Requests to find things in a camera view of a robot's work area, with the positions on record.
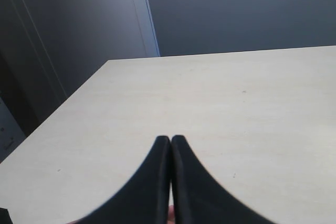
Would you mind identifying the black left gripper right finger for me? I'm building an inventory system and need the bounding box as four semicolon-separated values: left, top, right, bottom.
171;135;272;223

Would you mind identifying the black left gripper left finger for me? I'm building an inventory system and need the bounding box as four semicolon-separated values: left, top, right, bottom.
78;136;170;223

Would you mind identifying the black block bottom left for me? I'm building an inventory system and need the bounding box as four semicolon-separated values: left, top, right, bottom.
0;208;13;224

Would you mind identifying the grey cabinet at left edge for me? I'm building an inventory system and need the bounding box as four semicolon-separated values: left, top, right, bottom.
0;98;26;162

